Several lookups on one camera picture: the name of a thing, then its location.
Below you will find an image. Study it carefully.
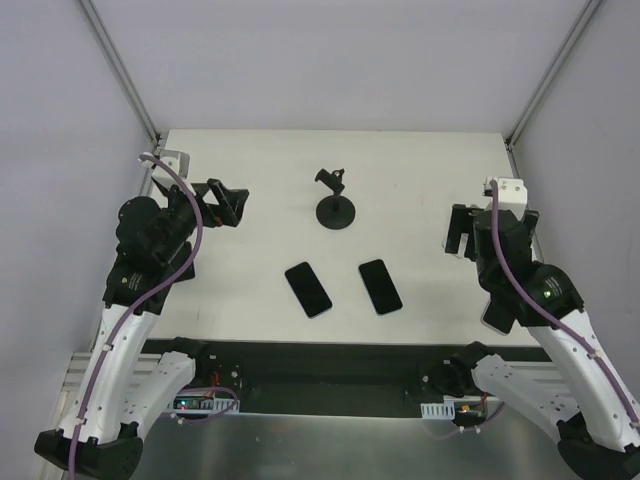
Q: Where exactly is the black clamp phone stand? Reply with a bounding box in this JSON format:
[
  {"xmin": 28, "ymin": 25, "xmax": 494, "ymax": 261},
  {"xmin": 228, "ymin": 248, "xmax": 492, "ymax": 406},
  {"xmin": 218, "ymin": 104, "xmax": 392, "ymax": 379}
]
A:
[{"xmin": 315, "ymin": 169, "xmax": 356, "ymax": 230}]

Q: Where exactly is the blue-edged black phone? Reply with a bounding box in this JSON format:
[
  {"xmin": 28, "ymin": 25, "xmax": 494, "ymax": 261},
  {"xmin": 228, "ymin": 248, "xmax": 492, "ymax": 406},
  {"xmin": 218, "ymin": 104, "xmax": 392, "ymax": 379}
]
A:
[{"xmin": 284, "ymin": 262, "xmax": 333, "ymax": 319}]

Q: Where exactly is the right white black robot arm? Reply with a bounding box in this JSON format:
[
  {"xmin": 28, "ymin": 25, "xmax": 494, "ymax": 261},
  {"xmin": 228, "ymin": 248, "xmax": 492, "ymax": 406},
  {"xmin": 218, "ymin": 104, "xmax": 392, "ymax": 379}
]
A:
[{"xmin": 427, "ymin": 204, "xmax": 639, "ymax": 479}]

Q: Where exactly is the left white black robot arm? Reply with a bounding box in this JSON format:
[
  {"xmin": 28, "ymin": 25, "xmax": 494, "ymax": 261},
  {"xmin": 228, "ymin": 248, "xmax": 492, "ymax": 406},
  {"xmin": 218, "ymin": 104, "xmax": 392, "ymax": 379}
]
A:
[{"xmin": 34, "ymin": 179, "xmax": 249, "ymax": 479}]

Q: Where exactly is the silver folding phone stand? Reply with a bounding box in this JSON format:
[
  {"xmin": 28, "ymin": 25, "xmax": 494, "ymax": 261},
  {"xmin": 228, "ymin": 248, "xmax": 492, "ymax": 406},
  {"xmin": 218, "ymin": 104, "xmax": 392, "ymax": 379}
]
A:
[{"xmin": 442, "ymin": 232, "xmax": 469, "ymax": 260}]

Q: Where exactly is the white-edged black phone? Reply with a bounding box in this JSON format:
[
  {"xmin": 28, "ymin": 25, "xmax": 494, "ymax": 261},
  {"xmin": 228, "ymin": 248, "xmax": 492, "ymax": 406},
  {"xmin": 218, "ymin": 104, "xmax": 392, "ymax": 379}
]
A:
[{"xmin": 481, "ymin": 299, "xmax": 515, "ymax": 335}]

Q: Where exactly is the teal-edged black phone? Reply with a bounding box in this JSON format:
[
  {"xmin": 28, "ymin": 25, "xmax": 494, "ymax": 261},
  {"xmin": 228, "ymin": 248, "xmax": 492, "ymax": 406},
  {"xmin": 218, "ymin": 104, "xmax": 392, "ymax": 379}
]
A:
[{"xmin": 358, "ymin": 259, "xmax": 403, "ymax": 315}]

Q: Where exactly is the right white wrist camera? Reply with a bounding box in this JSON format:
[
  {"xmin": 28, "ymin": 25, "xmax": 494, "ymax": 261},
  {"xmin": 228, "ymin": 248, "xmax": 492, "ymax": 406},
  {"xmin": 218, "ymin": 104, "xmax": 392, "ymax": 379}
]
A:
[{"xmin": 484, "ymin": 177, "xmax": 528, "ymax": 220}]

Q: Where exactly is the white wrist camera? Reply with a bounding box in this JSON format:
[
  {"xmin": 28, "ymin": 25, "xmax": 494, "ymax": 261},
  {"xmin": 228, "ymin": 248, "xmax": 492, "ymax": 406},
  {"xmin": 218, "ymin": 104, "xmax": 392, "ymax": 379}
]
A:
[
  {"xmin": 151, "ymin": 149, "xmax": 190, "ymax": 189},
  {"xmin": 484, "ymin": 177, "xmax": 528, "ymax": 220}
]

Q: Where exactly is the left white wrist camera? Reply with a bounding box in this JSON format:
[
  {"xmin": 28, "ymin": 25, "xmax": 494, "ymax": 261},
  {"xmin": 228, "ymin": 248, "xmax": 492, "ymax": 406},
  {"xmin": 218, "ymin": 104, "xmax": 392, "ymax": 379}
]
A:
[{"xmin": 151, "ymin": 149, "xmax": 190, "ymax": 189}]

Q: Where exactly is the right white cable duct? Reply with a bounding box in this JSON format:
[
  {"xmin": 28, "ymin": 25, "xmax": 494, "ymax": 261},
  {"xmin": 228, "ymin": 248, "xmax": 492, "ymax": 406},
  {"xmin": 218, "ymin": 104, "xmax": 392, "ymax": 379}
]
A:
[{"xmin": 420, "ymin": 397, "xmax": 489, "ymax": 421}]

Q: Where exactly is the white cable duct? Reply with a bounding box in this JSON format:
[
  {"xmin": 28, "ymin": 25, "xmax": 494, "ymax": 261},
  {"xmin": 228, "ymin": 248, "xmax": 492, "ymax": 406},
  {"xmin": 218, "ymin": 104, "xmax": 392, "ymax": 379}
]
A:
[
  {"xmin": 167, "ymin": 393, "xmax": 240, "ymax": 416},
  {"xmin": 420, "ymin": 397, "xmax": 489, "ymax": 421}
]

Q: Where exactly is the left white cable duct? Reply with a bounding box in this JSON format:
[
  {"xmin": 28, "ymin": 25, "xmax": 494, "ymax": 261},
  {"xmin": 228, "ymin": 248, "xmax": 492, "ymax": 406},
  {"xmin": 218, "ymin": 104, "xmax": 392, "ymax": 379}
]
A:
[{"xmin": 167, "ymin": 393, "xmax": 240, "ymax": 416}]

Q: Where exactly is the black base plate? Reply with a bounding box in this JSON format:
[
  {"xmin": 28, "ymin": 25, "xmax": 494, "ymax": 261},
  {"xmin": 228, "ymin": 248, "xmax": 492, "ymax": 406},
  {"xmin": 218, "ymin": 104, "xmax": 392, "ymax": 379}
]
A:
[{"xmin": 144, "ymin": 340, "xmax": 556, "ymax": 416}]

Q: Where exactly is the left aluminium frame post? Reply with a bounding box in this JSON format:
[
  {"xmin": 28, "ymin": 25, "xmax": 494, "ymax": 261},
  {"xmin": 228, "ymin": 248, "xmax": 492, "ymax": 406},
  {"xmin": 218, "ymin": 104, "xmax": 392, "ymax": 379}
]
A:
[{"xmin": 75, "ymin": 0, "xmax": 161, "ymax": 145}]

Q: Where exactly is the aluminium frame post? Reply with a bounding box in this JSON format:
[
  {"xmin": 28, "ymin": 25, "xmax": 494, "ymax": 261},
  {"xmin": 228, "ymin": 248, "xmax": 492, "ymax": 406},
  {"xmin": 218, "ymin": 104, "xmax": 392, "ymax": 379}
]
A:
[
  {"xmin": 505, "ymin": 0, "xmax": 605, "ymax": 152},
  {"xmin": 75, "ymin": 0, "xmax": 161, "ymax": 145}
]

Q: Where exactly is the right aluminium frame post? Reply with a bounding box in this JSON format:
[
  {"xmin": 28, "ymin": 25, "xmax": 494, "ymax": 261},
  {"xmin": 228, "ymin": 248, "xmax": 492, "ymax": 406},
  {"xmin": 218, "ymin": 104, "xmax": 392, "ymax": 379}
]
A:
[{"xmin": 505, "ymin": 0, "xmax": 605, "ymax": 152}]

